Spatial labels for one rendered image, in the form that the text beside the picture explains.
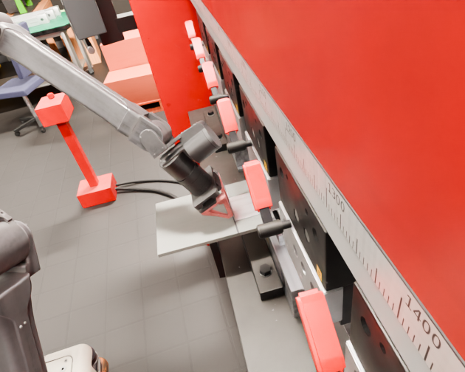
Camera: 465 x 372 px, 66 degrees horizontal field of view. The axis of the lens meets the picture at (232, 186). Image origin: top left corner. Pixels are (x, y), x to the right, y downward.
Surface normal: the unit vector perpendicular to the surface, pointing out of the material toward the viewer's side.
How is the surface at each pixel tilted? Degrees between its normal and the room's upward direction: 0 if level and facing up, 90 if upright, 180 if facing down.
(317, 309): 39
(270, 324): 0
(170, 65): 90
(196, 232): 0
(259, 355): 0
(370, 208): 90
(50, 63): 66
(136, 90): 90
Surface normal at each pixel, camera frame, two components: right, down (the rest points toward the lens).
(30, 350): 0.99, -0.04
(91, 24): 0.43, 0.51
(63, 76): -0.07, 0.26
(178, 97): 0.20, 0.58
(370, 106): -0.97, 0.25
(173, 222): -0.17, -0.77
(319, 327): 0.00, -0.22
